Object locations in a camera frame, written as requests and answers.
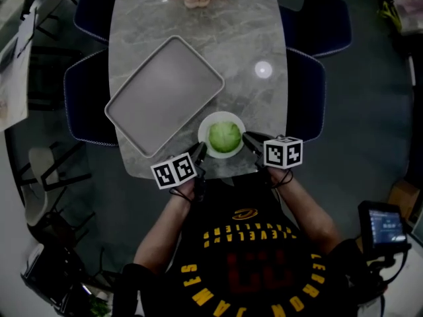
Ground black jersey with yellow print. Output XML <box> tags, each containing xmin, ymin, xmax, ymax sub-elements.
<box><xmin>112</xmin><ymin>176</ymin><xmax>376</xmax><ymax>317</ymax></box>

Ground white chair with black legs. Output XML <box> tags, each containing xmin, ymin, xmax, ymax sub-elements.
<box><xmin>16</xmin><ymin>141</ymin><xmax>97</xmax><ymax>228</ymax></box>

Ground black monitor with lit screen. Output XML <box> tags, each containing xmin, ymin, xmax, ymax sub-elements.
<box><xmin>358</xmin><ymin>200</ymin><xmax>411</xmax><ymax>254</ymax></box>

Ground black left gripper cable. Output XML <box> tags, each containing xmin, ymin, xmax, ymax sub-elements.
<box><xmin>169</xmin><ymin>173</ymin><xmax>208</xmax><ymax>203</ymax></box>

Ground person's left forearm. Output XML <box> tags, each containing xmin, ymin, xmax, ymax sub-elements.
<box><xmin>133</xmin><ymin>180</ymin><xmax>200</xmax><ymax>275</ymax></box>

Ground white round bowl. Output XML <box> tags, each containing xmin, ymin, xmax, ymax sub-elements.
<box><xmin>197</xmin><ymin>111</ymin><xmax>247</xmax><ymax>160</ymax></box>

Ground black equipment case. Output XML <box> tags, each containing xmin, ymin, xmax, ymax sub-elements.
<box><xmin>20</xmin><ymin>241</ymin><xmax>115</xmax><ymax>317</ymax></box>

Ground white side table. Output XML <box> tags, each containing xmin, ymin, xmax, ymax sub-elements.
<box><xmin>0</xmin><ymin>0</ymin><xmax>38</xmax><ymax>132</ymax></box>

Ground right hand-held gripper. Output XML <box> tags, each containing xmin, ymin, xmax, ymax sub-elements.
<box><xmin>242</xmin><ymin>131</ymin><xmax>304</xmax><ymax>170</ymax></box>

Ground dark blue chair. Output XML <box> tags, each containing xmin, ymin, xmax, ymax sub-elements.
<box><xmin>73</xmin><ymin>0</ymin><xmax>122</xmax><ymax>46</ymax></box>
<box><xmin>279</xmin><ymin>0</ymin><xmax>353</xmax><ymax>59</ymax></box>
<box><xmin>63</xmin><ymin>48</ymin><xmax>120</xmax><ymax>147</ymax></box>
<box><xmin>285</xmin><ymin>47</ymin><xmax>328</xmax><ymax>144</ymax></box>

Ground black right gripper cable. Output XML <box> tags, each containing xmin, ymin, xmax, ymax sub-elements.
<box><xmin>263</xmin><ymin>167</ymin><xmax>295</xmax><ymax>190</ymax></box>

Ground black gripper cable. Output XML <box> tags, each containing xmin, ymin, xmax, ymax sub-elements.
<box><xmin>169</xmin><ymin>173</ymin><xmax>208</xmax><ymax>203</ymax></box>
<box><xmin>263</xmin><ymin>167</ymin><xmax>295</xmax><ymax>190</ymax></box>

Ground grey marble table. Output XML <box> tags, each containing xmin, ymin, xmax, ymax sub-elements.
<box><xmin>108</xmin><ymin>0</ymin><xmax>289</xmax><ymax>180</ymax></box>

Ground green leafy vegetable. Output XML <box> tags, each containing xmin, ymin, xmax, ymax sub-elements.
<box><xmin>208</xmin><ymin>121</ymin><xmax>243</xmax><ymax>154</ymax></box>

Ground brown cardboard box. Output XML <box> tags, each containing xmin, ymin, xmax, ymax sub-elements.
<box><xmin>385</xmin><ymin>180</ymin><xmax>421</xmax><ymax>223</ymax></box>

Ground person's right forearm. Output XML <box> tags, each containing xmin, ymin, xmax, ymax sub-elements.
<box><xmin>268</xmin><ymin>167</ymin><xmax>342</xmax><ymax>256</ymax></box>

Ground grey rectangular tray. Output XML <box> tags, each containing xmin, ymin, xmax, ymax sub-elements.
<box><xmin>104</xmin><ymin>34</ymin><xmax>226</xmax><ymax>159</ymax></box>

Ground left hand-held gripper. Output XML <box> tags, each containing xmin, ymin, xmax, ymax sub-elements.
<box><xmin>150</xmin><ymin>142</ymin><xmax>209</xmax><ymax>190</ymax></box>

